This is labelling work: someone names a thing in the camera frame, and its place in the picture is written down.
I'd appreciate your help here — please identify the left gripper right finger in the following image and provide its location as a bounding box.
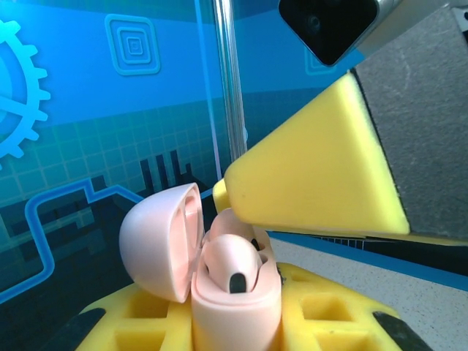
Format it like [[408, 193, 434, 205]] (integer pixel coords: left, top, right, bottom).
[[277, 263, 425, 351]]

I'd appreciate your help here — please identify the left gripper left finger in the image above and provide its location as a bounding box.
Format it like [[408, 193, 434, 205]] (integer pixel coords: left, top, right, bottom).
[[65, 283, 195, 351]]

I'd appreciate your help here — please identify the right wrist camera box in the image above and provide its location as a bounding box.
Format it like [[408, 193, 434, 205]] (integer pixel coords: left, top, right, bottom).
[[277, 0, 451, 67]]

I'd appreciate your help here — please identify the side rail with blue trim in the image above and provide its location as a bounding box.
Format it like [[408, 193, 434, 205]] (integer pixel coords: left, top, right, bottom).
[[270, 233, 468, 293]]

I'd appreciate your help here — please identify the aluminium frame post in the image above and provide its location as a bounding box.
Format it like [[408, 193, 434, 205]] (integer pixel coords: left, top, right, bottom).
[[211, 0, 246, 162]]

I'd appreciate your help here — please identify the pink earbud charging case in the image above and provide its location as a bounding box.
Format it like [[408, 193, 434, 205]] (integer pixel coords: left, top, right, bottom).
[[118, 182, 283, 351]]

